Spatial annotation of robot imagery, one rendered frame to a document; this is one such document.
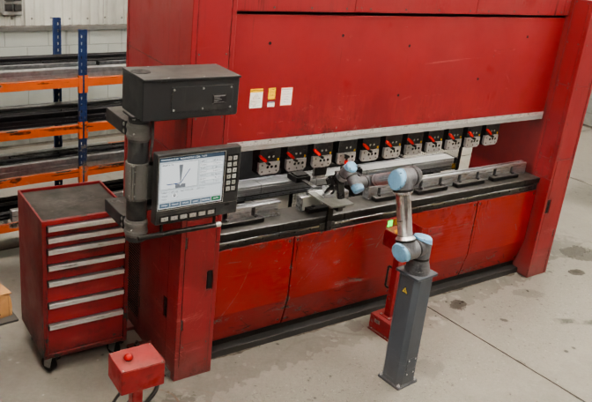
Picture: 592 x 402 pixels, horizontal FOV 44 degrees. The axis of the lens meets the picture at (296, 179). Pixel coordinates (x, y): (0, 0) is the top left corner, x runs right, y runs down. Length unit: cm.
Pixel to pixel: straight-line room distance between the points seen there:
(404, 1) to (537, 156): 207
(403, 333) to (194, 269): 132
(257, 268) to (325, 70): 129
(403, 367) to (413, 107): 173
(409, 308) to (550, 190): 219
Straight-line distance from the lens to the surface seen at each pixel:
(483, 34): 535
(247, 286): 459
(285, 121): 439
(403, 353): 459
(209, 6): 372
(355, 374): 477
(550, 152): 613
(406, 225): 417
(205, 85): 340
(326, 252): 484
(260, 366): 472
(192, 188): 352
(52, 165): 565
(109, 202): 384
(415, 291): 437
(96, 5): 830
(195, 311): 434
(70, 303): 440
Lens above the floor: 272
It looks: 21 degrees down
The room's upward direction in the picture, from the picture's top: 6 degrees clockwise
